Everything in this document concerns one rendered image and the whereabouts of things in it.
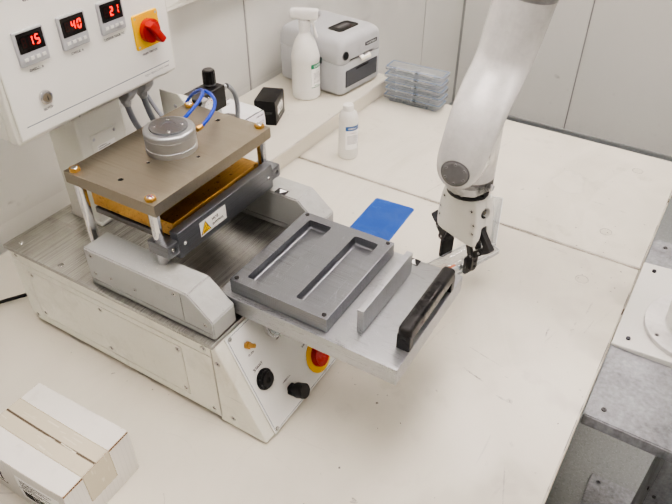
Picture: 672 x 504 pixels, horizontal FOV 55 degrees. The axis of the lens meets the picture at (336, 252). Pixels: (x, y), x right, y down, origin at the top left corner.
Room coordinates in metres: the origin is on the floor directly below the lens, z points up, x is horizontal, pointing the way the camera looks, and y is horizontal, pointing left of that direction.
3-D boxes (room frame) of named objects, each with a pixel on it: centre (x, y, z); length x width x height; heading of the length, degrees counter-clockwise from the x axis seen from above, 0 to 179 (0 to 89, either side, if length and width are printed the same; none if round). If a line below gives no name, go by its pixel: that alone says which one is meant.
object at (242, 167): (0.89, 0.25, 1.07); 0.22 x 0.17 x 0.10; 149
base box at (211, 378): (0.90, 0.24, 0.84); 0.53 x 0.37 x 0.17; 59
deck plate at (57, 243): (0.90, 0.28, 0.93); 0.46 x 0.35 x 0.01; 59
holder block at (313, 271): (0.75, 0.03, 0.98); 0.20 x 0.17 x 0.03; 149
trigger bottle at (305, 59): (1.77, 0.08, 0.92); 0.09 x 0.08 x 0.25; 79
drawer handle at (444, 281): (0.66, -0.13, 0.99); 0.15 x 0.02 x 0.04; 149
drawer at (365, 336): (0.73, -0.01, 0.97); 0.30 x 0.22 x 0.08; 59
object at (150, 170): (0.92, 0.27, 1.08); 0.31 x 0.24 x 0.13; 149
